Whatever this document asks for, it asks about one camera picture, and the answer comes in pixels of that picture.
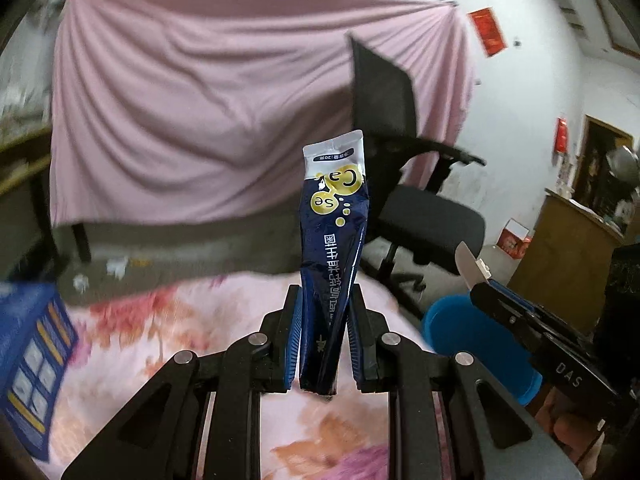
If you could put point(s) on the white paper scrap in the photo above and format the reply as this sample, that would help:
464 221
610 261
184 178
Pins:
81 282
117 266

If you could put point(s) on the red and white box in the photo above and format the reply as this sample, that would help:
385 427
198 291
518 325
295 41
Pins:
515 240

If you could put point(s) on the white packet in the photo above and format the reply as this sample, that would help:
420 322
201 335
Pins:
469 265

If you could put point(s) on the small red wall paper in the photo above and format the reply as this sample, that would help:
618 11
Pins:
562 135

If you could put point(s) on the black office chair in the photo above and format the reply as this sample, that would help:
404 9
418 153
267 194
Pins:
430 220

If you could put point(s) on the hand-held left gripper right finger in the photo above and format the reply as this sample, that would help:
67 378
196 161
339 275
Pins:
356 345

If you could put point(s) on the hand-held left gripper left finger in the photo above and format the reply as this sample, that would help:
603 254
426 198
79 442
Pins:
292 345

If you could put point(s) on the wooden door frame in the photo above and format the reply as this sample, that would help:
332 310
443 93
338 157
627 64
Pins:
605 160

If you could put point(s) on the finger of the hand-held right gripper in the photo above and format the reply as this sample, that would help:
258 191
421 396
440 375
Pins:
520 302
495 310

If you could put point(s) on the pink hanging cloth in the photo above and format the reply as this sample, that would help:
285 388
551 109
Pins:
200 110

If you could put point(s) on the dark blue sachet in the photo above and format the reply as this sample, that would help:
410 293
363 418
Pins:
330 260

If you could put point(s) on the large red wall paper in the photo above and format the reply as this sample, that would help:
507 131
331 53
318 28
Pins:
487 30

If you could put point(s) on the floral tablecloth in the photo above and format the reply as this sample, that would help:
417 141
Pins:
150 340

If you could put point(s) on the blue cardboard box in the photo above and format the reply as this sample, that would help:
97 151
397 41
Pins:
30 370

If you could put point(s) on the wooden shelf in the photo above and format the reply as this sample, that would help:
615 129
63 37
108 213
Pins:
20 160

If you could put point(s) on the wooden cabinet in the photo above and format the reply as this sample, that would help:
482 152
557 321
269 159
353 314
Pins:
560 250

